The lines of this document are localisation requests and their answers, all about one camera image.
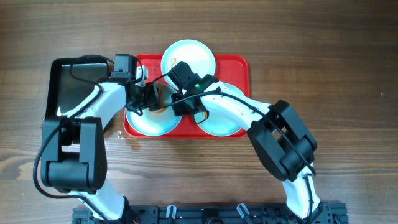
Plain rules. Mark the red plastic tray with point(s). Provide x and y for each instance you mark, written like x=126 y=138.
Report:
x=230 y=68

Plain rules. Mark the orange green sponge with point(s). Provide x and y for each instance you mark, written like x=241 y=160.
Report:
x=160 y=102

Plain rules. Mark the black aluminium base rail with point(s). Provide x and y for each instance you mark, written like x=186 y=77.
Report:
x=325 y=212

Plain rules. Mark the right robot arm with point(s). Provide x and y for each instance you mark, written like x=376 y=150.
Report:
x=282 y=142

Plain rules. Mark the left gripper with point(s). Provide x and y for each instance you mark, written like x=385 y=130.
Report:
x=150 y=98

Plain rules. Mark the black water tray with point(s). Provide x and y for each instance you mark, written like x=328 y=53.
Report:
x=66 y=91

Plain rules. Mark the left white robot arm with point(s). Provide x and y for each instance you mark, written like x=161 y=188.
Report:
x=72 y=158

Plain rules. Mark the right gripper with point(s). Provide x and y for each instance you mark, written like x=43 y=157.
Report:
x=179 y=111

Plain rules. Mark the light blue plate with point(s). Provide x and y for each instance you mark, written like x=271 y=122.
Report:
x=150 y=124
x=197 y=55
x=215 y=124

